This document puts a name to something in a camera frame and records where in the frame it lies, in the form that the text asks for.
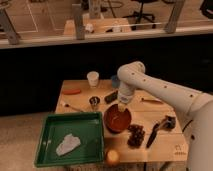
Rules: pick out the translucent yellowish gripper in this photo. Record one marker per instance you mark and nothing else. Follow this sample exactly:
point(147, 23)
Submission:
point(122, 107)

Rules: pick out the orange-brown bowl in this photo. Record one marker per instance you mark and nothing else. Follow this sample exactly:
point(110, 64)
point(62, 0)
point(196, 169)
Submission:
point(117, 121)

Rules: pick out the small metal cup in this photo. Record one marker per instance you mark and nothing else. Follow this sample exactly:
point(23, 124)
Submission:
point(94, 102)

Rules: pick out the black office chair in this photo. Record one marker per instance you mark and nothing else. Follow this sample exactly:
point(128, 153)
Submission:
point(139, 15)

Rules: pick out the green plastic tray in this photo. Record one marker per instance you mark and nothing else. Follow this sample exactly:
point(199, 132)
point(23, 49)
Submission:
point(88, 126)

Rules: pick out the dark metal clamp tool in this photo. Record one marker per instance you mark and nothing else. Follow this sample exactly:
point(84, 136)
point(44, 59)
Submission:
point(168, 123)

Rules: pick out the yellow orange cup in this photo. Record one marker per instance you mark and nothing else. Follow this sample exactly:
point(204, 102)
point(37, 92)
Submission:
point(112, 157)

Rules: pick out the bunch of dark grapes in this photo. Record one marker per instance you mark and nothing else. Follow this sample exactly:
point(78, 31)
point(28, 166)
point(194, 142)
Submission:
point(137, 136)

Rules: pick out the white paper cup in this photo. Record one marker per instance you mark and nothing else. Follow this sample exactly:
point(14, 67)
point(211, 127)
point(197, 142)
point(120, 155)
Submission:
point(93, 78)

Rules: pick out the black handled knife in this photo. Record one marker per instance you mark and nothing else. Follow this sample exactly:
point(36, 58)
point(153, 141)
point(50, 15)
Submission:
point(153, 135)

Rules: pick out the blue cup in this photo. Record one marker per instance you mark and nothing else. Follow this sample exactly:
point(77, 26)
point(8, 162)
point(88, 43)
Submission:
point(115, 81)

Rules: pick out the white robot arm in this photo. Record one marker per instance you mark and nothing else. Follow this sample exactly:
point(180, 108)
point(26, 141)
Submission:
point(197, 104)

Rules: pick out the black rectangular block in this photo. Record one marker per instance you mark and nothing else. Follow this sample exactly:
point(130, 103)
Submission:
point(111, 97)

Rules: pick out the white crumpled cloth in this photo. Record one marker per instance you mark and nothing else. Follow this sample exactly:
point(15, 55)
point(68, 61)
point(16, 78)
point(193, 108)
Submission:
point(68, 144)

